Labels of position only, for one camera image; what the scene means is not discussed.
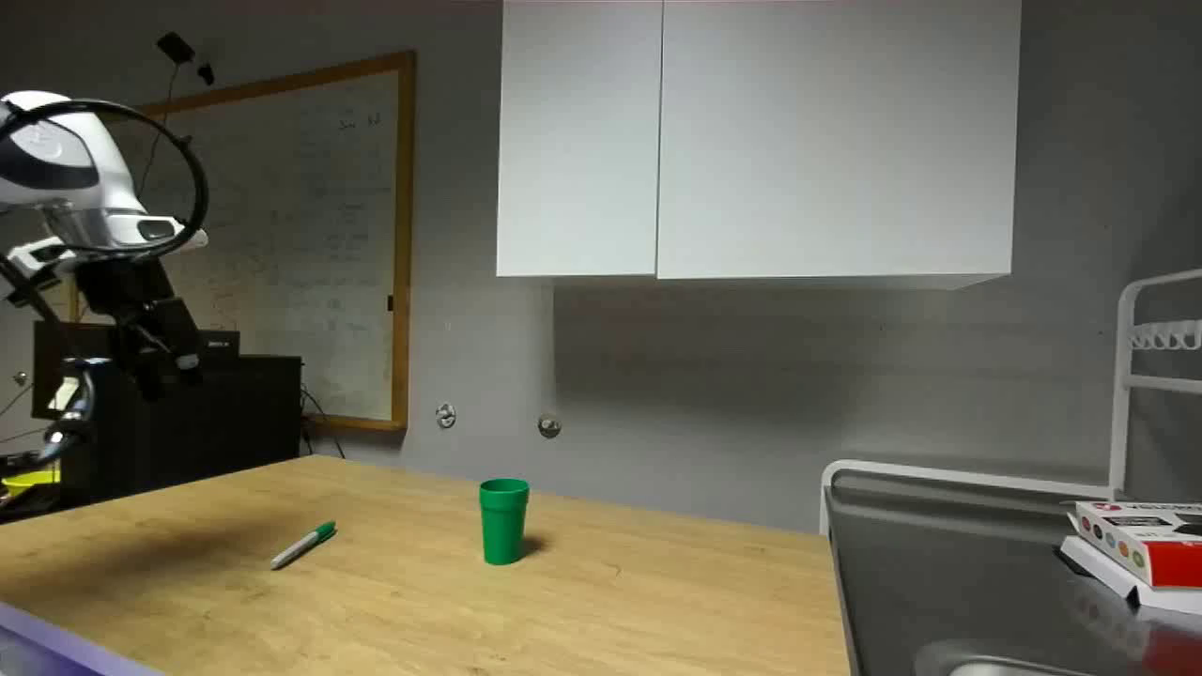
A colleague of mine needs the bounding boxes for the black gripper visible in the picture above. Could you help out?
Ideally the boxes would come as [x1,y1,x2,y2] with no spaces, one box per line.
[73,252,212,407]

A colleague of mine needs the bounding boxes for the green capped grey marker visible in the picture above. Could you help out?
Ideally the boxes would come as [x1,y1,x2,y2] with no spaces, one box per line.
[266,517,341,575]

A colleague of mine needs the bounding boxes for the green plastic cup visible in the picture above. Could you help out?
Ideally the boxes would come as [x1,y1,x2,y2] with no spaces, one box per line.
[479,474,534,567]

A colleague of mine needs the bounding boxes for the black cabinet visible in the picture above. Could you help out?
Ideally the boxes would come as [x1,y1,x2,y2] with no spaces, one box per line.
[30,320,310,503]

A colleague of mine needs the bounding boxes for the silver black clamp device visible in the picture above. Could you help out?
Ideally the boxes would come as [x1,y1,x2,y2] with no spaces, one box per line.
[33,353,103,469]

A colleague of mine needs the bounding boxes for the wooden framed whiteboard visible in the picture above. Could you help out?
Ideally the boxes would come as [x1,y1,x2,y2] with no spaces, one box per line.
[127,50,421,438]

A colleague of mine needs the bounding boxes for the purple edged board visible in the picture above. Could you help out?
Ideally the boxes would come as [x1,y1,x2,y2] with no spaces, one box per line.
[0,598,162,676]

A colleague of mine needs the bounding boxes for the stainless steel sink counter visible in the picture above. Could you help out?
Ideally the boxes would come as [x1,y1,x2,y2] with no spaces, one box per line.
[820,466,1202,676]

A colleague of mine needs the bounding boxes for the flat white box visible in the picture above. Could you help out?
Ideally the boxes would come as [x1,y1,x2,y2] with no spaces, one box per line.
[1056,532,1202,621]

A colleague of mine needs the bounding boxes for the red and white box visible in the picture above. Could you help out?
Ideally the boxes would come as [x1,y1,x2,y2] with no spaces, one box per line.
[1065,496,1202,593]

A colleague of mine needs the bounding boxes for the black mounted camera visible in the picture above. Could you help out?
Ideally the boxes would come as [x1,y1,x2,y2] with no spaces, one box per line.
[154,31,219,89]

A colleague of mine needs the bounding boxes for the white wall cabinet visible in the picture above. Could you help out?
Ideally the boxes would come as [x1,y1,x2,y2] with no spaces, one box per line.
[492,0,1027,285]

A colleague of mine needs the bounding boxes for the white wire dish rack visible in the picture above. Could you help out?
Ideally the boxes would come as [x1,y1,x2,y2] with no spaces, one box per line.
[815,262,1202,541]

